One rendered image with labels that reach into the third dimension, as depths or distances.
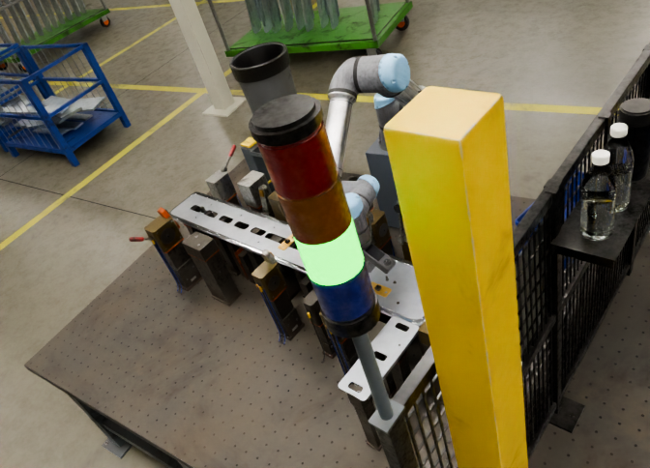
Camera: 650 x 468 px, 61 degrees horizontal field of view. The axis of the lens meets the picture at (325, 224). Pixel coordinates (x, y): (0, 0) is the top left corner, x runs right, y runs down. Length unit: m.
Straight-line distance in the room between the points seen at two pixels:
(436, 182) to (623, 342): 1.50
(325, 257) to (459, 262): 0.18
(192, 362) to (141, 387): 0.21
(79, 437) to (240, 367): 1.42
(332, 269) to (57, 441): 2.97
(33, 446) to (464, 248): 3.13
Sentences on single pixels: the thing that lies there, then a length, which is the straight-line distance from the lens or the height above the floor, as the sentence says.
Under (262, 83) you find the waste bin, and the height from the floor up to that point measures 0.57.
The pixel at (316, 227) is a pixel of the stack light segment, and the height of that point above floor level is 1.96.
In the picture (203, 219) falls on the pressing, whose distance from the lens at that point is 2.46.
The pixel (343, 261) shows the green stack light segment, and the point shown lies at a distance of 0.61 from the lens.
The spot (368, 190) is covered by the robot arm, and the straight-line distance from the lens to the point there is 1.67.
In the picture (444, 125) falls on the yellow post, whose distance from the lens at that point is 0.60.
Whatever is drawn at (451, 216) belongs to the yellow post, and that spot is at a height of 1.89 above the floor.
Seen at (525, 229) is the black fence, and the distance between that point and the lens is 1.14.
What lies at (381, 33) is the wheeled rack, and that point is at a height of 0.27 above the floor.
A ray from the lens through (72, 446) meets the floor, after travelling 3.41.
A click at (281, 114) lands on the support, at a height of 2.08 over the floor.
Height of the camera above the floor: 2.30
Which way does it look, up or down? 37 degrees down
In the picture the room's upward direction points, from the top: 19 degrees counter-clockwise
